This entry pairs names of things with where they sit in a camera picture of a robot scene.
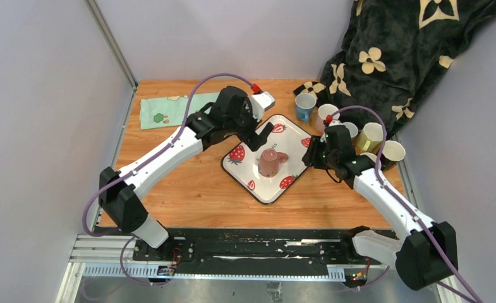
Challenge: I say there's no dusty pink faceted mug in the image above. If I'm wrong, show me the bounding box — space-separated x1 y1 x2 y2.
258 148 289 178

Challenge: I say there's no grey-blue small mug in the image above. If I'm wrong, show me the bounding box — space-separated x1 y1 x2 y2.
343 122 359 140

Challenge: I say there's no light pink faceted mug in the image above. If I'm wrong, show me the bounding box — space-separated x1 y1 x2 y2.
315 104 340 133

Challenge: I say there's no yellow-green faceted mug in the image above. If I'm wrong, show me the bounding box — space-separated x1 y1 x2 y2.
355 122 385 153

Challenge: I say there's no blue dotted mug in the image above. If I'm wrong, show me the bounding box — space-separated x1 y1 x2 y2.
294 93 317 123

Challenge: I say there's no black glossy mug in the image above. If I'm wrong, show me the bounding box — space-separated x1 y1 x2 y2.
380 140 406 171

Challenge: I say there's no pink tall mug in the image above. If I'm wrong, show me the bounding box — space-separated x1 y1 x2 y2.
361 152 383 170

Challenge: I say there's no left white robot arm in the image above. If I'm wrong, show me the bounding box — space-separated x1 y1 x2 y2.
98 86 275 261

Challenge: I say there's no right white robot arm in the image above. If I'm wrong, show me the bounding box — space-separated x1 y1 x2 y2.
302 124 458 290

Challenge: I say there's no strawberry print white tray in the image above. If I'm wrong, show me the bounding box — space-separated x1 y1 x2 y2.
221 114 311 205

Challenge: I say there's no mint green printed cloth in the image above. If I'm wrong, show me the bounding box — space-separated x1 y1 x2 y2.
139 92 219 130

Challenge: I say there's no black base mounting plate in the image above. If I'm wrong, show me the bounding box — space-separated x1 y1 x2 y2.
130 228 380 277

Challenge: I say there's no black floral plush blanket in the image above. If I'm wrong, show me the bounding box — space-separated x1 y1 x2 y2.
294 1 496 137

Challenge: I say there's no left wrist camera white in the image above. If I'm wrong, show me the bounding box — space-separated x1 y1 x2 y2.
249 91 275 121

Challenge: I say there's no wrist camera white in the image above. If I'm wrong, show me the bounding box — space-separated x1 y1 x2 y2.
249 91 275 121
320 119 342 142

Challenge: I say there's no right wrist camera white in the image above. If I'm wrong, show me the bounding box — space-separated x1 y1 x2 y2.
320 119 342 142

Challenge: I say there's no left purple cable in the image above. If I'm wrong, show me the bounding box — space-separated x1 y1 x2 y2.
82 73 261 287

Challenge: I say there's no aluminium frame post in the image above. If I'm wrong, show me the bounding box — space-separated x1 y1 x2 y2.
83 0 138 91

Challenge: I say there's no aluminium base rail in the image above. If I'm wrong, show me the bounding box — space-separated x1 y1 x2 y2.
56 229 457 302

